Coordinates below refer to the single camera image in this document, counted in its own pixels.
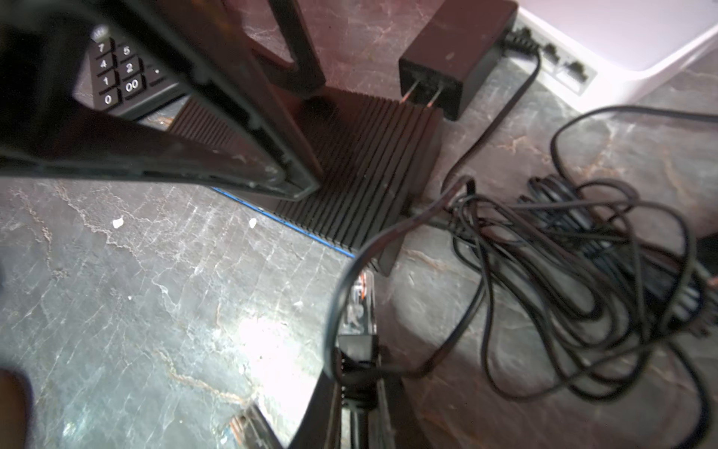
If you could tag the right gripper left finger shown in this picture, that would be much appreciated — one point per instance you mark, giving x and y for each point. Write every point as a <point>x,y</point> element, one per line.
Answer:
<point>320,427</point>

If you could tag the black calculator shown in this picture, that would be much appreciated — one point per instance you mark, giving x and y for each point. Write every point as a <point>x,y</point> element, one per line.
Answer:
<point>125,82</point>

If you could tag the white small network switch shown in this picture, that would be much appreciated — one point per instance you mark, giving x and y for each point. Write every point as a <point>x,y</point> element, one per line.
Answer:
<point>596,54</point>

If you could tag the black power adapter with cable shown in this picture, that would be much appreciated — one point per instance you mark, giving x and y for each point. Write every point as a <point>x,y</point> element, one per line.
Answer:
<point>605,277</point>

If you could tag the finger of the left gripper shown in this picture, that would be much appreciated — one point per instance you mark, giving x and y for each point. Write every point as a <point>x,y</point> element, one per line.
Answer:
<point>302,74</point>
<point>230,130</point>

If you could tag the black network switch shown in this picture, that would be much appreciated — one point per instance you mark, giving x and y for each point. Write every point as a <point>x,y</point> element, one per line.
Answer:
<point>377,155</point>

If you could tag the black power adapter left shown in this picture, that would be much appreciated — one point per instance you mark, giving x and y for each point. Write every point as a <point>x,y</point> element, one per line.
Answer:
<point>453,55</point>

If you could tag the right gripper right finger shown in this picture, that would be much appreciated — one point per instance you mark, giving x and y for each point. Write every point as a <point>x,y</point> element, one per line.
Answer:
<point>397,424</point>

